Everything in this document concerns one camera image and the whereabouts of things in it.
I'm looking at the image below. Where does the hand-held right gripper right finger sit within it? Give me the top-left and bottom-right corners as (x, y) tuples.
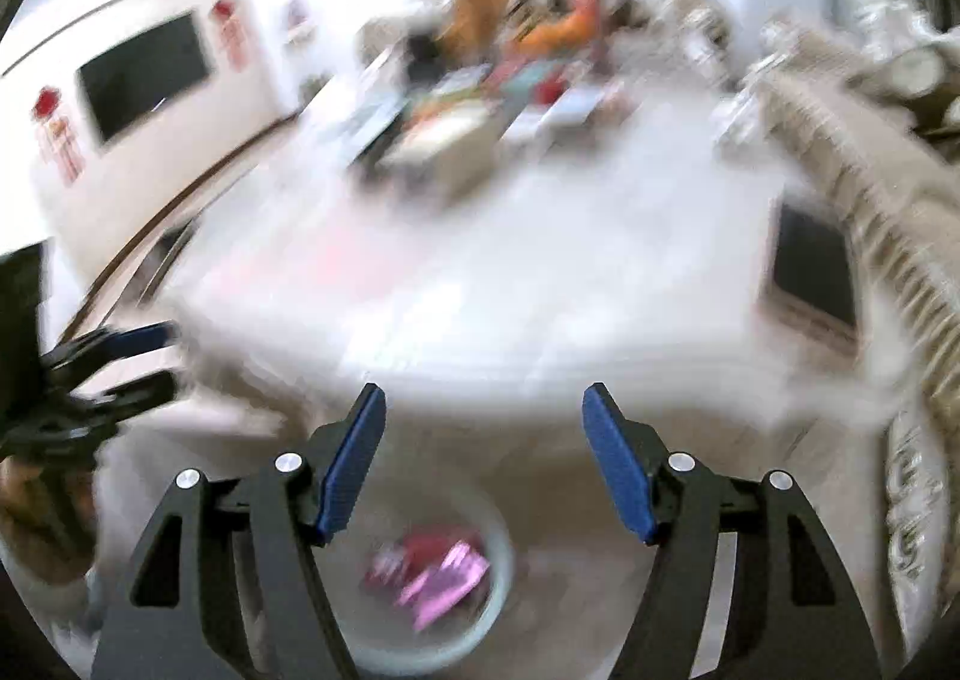
(583, 382), (875, 680)

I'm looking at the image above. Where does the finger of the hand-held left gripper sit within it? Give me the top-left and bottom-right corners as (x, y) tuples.
(41, 372), (178, 443)
(43, 320), (181, 383)

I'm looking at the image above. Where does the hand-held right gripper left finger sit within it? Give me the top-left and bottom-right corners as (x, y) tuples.
(90, 382), (388, 680)

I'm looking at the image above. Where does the pale mesh waste basket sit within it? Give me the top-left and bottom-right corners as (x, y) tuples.
(322, 492), (520, 675)

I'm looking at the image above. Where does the red packet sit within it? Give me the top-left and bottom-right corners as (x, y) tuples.
(364, 530), (481, 591)

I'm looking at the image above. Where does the pink packet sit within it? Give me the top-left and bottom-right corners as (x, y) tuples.
(397, 541), (492, 632)

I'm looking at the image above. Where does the white fringed tablecloth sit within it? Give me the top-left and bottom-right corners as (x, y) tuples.
(150, 88), (901, 501)

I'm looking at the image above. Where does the dark tablet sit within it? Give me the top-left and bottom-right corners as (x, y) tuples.
(766, 198), (862, 353)

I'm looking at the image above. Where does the pile of books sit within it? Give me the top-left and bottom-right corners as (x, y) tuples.
(351, 60), (625, 180)

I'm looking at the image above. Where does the ornate beige sofa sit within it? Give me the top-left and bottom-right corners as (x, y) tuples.
(718, 0), (960, 580)

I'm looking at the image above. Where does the orange cloth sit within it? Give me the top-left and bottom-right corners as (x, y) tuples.
(517, 0), (602, 53)

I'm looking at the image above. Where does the brown cardboard box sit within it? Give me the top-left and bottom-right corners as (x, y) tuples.
(442, 0), (527, 61)

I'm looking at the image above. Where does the red wall decoration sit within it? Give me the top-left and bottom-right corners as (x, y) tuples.
(33, 86), (85, 188)
(210, 0), (253, 76)

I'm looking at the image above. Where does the black wall television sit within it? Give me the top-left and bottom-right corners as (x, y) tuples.
(75, 11), (212, 146)

